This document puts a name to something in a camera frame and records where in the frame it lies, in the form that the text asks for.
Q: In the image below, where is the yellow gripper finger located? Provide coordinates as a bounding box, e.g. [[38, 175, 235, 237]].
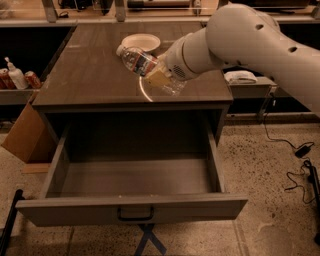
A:
[[144, 65, 171, 87]]

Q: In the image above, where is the clear plastic water bottle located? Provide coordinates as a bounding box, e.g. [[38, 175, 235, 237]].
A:
[[116, 45, 186, 96]]

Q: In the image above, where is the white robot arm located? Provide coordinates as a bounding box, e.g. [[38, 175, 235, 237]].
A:
[[146, 4, 320, 115]]

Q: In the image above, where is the grey wooden cabinet counter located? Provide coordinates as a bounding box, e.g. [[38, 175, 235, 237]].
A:
[[33, 22, 233, 139]]

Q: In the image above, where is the open grey top drawer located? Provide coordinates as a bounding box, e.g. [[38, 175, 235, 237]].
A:
[[17, 121, 247, 226]]

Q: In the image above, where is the white pump bottle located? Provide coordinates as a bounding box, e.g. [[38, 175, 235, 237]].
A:
[[5, 57, 28, 90]]

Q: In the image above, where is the white paper bowl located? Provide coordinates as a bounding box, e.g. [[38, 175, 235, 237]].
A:
[[121, 33, 161, 53]]

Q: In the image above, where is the folded white cloth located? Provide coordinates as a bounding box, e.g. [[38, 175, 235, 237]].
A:
[[224, 70, 257, 84]]

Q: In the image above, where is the red soda can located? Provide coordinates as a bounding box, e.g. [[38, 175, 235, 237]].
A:
[[25, 71, 42, 89]]

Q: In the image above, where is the brown cardboard box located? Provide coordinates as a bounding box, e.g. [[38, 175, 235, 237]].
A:
[[1, 91, 57, 164]]

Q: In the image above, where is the red can at edge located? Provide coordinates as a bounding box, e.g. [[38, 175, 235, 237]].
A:
[[0, 68, 16, 89]]

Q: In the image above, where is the black pole left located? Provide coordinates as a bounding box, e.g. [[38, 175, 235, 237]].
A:
[[0, 189, 24, 256]]

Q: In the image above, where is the black stand right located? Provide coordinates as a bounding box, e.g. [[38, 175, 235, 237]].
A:
[[306, 161, 320, 245]]

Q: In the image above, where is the black drawer handle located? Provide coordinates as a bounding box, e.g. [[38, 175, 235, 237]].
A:
[[117, 207, 154, 222]]

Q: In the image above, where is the grey shelf rail left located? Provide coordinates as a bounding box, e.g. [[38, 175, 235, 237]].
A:
[[0, 89, 37, 106]]

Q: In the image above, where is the black power adapter cable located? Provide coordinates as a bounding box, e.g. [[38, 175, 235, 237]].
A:
[[262, 113, 317, 205]]

